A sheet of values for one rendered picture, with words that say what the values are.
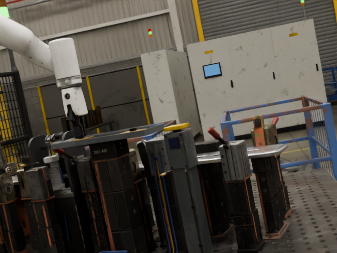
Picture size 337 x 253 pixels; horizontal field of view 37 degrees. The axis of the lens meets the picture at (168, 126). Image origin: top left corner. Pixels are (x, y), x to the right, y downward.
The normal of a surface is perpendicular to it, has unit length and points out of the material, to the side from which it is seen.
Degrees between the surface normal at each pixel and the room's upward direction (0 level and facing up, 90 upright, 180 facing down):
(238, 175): 90
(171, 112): 90
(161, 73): 90
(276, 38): 90
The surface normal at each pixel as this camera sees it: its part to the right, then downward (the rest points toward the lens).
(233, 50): -0.14, 0.11
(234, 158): -0.45, 0.16
